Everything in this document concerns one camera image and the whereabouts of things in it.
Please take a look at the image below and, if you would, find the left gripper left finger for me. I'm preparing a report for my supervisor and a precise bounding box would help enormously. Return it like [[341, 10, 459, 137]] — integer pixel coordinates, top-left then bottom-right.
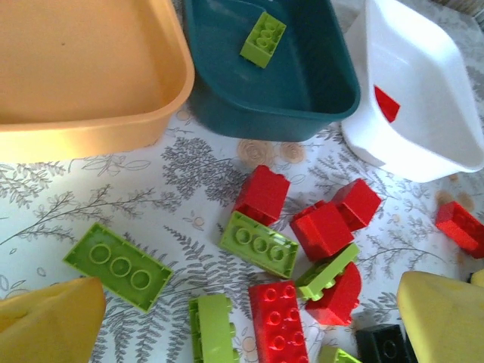
[[0, 276, 107, 363]]

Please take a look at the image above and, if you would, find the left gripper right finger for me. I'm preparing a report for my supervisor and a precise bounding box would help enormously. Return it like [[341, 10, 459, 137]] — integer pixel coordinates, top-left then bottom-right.
[[396, 270, 484, 363]]

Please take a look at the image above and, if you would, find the black lego brick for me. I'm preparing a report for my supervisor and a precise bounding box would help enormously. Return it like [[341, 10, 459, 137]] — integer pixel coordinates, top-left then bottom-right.
[[355, 324, 419, 363]]

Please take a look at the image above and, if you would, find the green lego brick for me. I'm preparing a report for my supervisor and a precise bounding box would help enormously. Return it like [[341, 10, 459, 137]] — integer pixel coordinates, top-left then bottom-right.
[[316, 346, 364, 363], [239, 11, 287, 70], [188, 294, 240, 363], [62, 222, 174, 313], [219, 210, 299, 280], [294, 242, 360, 302]]

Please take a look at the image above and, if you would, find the red two-by-four lego brick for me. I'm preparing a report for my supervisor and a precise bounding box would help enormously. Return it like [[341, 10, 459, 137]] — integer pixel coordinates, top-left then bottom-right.
[[248, 280, 310, 363]]

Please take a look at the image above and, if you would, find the floral tablecloth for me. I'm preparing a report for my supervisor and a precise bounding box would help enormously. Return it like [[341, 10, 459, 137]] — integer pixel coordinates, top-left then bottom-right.
[[0, 0, 484, 363]]

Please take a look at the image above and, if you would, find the white plastic container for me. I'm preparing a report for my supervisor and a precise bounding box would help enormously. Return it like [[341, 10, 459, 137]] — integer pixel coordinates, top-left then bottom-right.
[[340, 0, 484, 183]]

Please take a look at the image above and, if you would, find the orange plastic container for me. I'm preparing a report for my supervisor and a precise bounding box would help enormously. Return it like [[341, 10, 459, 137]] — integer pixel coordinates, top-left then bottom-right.
[[0, 0, 196, 164]]

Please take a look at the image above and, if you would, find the teal plastic container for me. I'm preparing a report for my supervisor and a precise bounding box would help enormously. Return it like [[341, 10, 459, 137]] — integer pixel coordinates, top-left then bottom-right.
[[184, 0, 361, 143]]

